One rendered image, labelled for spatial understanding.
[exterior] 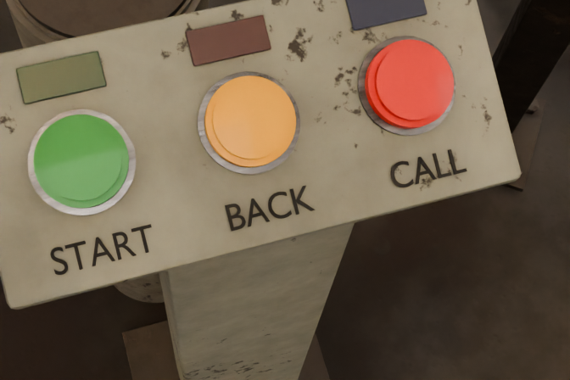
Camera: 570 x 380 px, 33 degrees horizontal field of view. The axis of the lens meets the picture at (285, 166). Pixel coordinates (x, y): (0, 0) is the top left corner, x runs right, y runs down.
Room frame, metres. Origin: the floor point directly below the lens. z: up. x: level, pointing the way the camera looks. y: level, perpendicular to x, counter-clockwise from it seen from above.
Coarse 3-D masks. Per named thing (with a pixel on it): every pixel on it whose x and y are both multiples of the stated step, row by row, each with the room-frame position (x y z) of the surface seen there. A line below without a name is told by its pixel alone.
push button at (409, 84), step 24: (384, 48) 0.23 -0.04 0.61; (408, 48) 0.23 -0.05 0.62; (432, 48) 0.24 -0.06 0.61; (384, 72) 0.22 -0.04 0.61; (408, 72) 0.22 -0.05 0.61; (432, 72) 0.22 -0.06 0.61; (384, 96) 0.21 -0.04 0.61; (408, 96) 0.21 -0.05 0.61; (432, 96) 0.21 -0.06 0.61; (384, 120) 0.20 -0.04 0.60; (408, 120) 0.20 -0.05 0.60; (432, 120) 0.21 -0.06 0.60
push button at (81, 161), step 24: (72, 120) 0.17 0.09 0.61; (96, 120) 0.18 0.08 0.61; (48, 144) 0.16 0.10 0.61; (72, 144) 0.16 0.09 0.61; (96, 144) 0.16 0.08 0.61; (120, 144) 0.17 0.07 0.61; (48, 168) 0.15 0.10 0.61; (72, 168) 0.15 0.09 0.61; (96, 168) 0.16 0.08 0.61; (120, 168) 0.16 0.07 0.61; (48, 192) 0.14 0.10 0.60; (72, 192) 0.14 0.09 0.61; (96, 192) 0.15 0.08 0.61
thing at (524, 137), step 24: (528, 0) 0.51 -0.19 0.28; (552, 0) 0.50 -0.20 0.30; (528, 24) 0.50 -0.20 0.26; (552, 24) 0.50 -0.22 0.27; (504, 48) 0.51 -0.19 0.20; (528, 48) 0.50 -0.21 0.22; (552, 48) 0.49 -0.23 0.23; (504, 72) 0.50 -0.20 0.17; (528, 72) 0.49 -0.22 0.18; (504, 96) 0.50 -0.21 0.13; (528, 96) 0.49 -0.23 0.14; (528, 120) 0.54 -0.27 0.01; (528, 144) 0.51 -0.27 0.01; (528, 168) 0.48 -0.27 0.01
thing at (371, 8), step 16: (352, 0) 0.25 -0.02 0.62; (368, 0) 0.25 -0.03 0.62; (384, 0) 0.26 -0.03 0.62; (400, 0) 0.26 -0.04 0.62; (416, 0) 0.26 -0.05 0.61; (352, 16) 0.25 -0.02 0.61; (368, 16) 0.25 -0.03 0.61; (384, 16) 0.25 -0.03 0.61; (400, 16) 0.25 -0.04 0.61; (416, 16) 0.25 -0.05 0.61
